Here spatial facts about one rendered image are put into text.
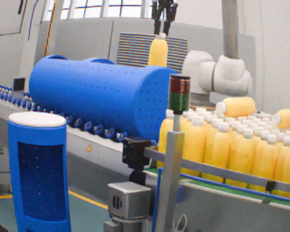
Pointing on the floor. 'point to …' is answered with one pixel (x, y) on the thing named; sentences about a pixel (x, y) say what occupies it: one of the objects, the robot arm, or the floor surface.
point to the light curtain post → (53, 27)
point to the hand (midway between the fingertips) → (161, 27)
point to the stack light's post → (170, 179)
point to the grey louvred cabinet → (142, 44)
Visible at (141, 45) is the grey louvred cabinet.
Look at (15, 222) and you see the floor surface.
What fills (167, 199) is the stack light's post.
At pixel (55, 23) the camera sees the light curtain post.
